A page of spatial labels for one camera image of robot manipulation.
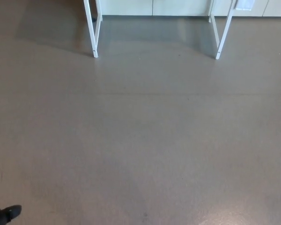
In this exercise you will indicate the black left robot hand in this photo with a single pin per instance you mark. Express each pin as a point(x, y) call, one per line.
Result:
point(7, 213)

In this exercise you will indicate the white table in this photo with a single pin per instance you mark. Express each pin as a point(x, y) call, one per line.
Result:
point(94, 47)

